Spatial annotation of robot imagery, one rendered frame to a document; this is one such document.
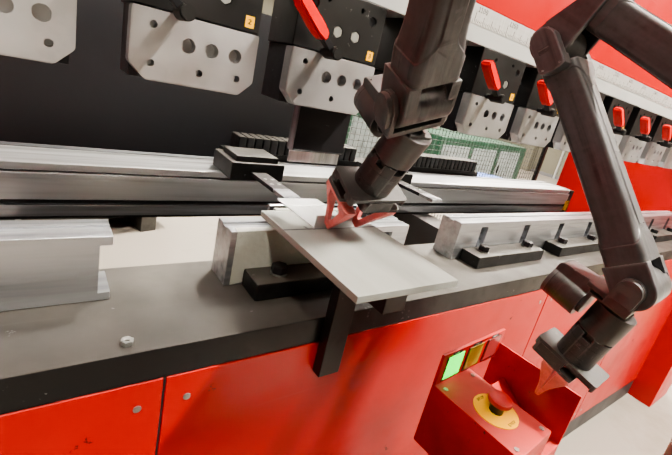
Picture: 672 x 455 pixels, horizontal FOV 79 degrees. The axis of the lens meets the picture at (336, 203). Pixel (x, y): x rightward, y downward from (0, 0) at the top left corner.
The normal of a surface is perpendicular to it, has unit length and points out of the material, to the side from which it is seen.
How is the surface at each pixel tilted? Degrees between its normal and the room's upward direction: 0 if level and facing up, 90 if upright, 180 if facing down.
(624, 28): 100
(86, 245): 90
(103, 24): 90
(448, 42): 116
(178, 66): 90
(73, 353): 0
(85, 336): 0
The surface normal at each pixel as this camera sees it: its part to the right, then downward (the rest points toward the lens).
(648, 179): -0.81, 0.00
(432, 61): 0.39, 0.72
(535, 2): 0.55, 0.36
